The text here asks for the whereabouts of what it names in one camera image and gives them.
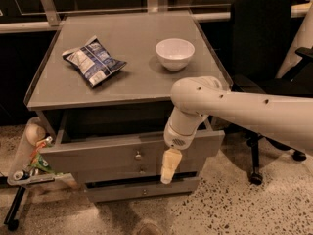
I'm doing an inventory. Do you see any grey bottom drawer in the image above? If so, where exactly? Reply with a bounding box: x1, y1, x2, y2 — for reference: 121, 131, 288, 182
85, 177, 200, 203

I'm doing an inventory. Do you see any grey top drawer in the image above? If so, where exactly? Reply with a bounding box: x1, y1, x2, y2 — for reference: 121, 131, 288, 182
43, 122, 224, 174

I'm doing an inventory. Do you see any clear side basket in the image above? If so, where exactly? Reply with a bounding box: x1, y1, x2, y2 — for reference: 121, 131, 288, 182
7, 116, 79, 189

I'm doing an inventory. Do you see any blue white chip bag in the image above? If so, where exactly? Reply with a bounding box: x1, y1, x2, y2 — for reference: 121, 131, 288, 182
62, 36, 126, 88

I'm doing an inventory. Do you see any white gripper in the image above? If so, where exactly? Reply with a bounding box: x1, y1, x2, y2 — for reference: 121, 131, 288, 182
160, 122, 197, 184

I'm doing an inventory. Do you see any black office chair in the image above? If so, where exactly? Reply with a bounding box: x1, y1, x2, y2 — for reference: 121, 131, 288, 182
224, 0, 313, 186

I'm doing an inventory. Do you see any grey drawer cabinet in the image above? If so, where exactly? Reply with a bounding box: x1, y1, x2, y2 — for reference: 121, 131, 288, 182
25, 13, 231, 190

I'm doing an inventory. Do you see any metal railing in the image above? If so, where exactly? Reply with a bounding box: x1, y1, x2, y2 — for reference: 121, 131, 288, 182
0, 0, 313, 34

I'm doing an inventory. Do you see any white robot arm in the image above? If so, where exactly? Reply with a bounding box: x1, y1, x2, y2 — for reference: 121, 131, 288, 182
160, 76, 313, 185

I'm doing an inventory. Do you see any beige round object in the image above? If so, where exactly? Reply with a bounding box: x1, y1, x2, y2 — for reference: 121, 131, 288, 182
25, 123, 46, 146

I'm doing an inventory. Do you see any black stand leg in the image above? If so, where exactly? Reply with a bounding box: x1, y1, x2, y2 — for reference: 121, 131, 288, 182
4, 186, 25, 231

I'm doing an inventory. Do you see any green snack bag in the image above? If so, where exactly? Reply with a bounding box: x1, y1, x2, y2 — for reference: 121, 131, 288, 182
30, 136, 54, 173

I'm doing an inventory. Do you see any white ceramic bowl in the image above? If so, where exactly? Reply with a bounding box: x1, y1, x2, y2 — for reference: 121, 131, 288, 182
156, 38, 195, 71

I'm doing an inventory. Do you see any soda can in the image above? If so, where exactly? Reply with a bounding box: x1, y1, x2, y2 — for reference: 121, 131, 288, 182
13, 170, 30, 181

